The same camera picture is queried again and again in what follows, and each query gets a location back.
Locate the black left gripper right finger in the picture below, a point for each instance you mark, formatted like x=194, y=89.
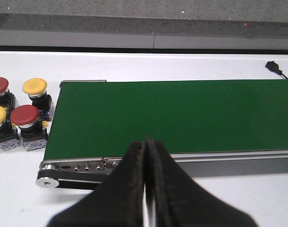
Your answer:
x=175, y=200

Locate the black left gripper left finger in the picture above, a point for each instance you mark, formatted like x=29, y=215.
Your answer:
x=117, y=202

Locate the red mushroom push button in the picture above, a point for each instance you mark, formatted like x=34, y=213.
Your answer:
x=33, y=131
x=7, y=99

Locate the yellow mushroom push button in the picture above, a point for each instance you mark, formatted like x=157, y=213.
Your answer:
x=9, y=138
x=35, y=88

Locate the green conveyor belt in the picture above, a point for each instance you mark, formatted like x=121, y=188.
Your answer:
x=101, y=119

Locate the grey stone slab shelf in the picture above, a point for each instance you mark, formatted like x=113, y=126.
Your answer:
x=150, y=24

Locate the aluminium conveyor side rail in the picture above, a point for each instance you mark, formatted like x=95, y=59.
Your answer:
x=87, y=173

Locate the black connector with cable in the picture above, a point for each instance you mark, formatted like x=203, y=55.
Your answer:
x=274, y=67

